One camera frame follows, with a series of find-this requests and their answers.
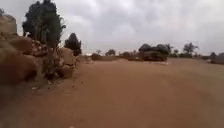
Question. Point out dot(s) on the red-brown dirt road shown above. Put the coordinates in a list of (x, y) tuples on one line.
[(133, 96)]

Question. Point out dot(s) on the small dark tree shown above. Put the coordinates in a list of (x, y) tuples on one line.
[(73, 43)]

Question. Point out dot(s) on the row of distant trees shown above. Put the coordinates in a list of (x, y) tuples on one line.
[(186, 50)]

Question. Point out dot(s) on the tall dark tree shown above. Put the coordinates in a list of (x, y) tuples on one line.
[(45, 23)]

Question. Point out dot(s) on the pile of large boulders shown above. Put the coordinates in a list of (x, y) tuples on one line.
[(20, 56)]

